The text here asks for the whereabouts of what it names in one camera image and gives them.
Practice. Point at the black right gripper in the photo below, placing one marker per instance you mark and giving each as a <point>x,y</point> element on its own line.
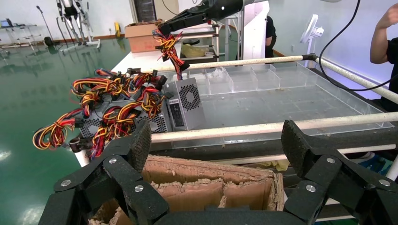
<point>224,7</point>

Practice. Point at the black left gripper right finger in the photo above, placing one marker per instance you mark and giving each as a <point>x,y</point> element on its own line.
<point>317,167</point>

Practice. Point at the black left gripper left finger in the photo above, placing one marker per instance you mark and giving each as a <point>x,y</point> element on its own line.
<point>124,174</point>

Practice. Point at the person right forearm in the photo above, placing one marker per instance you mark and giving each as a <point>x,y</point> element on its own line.
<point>377,43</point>

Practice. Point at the person right hand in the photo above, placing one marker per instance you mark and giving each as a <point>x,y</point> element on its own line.
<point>390,17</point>

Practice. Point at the yellow bag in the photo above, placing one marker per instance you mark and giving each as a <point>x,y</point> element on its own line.
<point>192,51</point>

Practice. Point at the yellow cloth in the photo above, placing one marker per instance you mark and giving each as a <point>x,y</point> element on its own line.
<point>276,165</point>

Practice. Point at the dark doorway panel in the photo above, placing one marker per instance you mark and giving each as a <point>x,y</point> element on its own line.
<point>144,11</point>

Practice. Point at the brown cardboard carton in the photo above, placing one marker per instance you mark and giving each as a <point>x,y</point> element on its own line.
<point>140,37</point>

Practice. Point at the black pipe connector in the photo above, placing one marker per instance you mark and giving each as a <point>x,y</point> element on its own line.
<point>77,144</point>
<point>311,57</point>

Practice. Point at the blue plastic object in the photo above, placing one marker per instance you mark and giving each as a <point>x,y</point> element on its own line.
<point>373,164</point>

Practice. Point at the crumpled clear plastic piece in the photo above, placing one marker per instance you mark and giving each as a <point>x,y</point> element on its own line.
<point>219,74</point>

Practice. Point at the white work table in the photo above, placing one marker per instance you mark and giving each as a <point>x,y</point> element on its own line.
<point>136,62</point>

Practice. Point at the white cabinet panel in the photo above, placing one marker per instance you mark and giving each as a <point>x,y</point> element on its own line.
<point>255,37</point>

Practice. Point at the yellow upright object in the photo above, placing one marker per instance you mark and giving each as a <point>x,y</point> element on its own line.
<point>117,29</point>

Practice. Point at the worn cardboard box with dividers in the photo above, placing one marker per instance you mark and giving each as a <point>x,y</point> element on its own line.
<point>202,174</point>

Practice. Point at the clear acrylic divided tray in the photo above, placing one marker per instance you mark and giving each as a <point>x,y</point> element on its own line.
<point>264,105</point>

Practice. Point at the background person black shirt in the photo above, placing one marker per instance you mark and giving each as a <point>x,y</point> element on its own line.
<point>270,31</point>

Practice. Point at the robot on metal stand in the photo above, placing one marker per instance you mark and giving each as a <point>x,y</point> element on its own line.
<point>71,12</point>

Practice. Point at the white standing fan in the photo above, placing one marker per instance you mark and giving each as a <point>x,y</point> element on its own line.
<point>311,29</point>

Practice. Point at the person torso black shirt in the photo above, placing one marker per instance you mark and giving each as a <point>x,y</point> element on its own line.
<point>394,62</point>

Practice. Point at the black microphone stand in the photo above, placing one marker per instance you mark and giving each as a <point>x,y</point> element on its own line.
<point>48,41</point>

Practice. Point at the background desk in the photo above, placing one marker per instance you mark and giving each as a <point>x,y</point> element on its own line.
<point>21,26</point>

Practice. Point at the laptop with blue screen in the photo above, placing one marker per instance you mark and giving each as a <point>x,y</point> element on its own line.
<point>5,23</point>

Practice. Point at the white frame leg pipe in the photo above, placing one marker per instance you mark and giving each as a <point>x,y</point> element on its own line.
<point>82,158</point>
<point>393,169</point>

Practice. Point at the white lower frame rail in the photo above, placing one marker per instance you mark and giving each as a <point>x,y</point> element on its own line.
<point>367,148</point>

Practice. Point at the white padded frame rail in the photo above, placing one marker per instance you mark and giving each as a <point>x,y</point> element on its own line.
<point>248,61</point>
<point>248,128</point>
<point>357,79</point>

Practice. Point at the black padded frame bar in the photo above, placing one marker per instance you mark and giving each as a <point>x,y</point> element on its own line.
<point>217,150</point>

